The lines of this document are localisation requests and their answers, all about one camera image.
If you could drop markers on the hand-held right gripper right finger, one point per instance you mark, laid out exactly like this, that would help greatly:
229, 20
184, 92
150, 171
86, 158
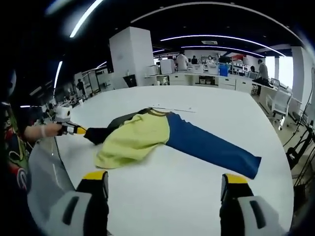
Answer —
246, 216

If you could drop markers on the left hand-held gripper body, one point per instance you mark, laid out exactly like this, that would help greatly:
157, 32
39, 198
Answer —
62, 114

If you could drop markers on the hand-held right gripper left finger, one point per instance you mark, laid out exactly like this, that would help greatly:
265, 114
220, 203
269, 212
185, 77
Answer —
73, 216

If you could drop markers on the yellow blue grey garment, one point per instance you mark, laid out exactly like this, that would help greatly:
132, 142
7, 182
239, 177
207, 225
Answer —
137, 140

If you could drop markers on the white template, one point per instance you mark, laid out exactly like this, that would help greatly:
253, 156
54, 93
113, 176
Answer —
182, 109

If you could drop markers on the person's left hand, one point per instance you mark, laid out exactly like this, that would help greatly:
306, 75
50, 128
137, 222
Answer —
53, 129

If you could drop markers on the short ceiling light strip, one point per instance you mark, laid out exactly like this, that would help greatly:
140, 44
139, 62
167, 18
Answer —
58, 73

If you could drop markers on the white worn device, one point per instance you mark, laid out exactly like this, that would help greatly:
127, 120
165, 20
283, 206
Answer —
11, 83

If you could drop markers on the black floor bin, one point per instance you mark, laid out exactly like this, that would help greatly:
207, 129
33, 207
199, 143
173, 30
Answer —
130, 81

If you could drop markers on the black floor stand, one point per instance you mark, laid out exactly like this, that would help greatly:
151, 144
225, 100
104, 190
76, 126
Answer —
295, 152

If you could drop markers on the white square pillar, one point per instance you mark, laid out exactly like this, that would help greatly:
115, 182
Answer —
133, 54

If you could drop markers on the curved ceiling light strip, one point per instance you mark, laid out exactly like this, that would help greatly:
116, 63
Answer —
85, 18

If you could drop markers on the white office chair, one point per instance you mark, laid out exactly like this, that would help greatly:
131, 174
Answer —
280, 103

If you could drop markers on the white counter with drawers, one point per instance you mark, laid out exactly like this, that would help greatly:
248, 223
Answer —
231, 83

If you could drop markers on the blue storage bin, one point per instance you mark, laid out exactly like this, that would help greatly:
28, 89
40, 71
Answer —
223, 70

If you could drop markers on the long arc ceiling light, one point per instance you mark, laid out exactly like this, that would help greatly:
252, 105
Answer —
221, 47
221, 37

